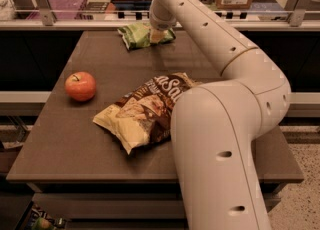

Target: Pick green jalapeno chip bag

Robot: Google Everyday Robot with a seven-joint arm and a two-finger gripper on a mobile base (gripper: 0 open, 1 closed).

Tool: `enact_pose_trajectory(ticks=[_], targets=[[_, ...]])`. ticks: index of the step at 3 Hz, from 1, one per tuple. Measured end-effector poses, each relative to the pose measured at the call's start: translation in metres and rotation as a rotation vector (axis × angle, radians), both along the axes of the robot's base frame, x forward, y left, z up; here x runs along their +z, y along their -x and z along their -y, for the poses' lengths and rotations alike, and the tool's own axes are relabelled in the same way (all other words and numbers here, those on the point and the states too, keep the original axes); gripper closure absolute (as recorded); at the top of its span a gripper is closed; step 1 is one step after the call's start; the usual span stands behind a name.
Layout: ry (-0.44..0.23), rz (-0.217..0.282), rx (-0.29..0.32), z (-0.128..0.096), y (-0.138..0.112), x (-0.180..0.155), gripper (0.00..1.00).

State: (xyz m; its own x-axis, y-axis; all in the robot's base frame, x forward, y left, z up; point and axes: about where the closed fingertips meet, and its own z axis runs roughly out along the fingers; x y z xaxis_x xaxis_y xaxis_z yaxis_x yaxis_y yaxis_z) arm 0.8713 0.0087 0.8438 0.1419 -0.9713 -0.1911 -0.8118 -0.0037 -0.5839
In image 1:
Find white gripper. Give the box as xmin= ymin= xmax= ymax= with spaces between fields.
xmin=149 ymin=0 xmax=177 ymax=44

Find green jalapeno chip bag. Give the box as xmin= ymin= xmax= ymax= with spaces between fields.
xmin=117 ymin=22 xmax=176 ymax=50

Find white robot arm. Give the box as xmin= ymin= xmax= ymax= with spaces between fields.
xmin=150 ymin=0 xmax=291 ymax=230

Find brown sea salt chip bag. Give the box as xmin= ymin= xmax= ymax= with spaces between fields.
xmin=93 ymin=73 xmax=199 ymax=154

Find red apple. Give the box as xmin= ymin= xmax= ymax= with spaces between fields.
xmin=64 ymin=72 xmax=96 ymax=102

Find purple plastic crate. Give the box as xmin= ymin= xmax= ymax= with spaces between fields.
xmin=26 ymin=0 xmax=90 ymax=21

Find brown table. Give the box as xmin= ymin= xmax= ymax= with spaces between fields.
xmin=6 ymin=29 xmax=304 ymax=230

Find left metal railing bracket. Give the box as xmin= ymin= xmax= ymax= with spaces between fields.
xmin=35 ymin=0 xmax=56 ymax=26

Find metal railing bracket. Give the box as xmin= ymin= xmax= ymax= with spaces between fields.
xmin=35 ymin=0 xmax=56 ymax=26
xmin=286 ymin=0 xmax=311 ymax=27

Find right metal railing bracket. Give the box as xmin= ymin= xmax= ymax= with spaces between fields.
xmin=286 ymin=0 xmax=311 ymax=27

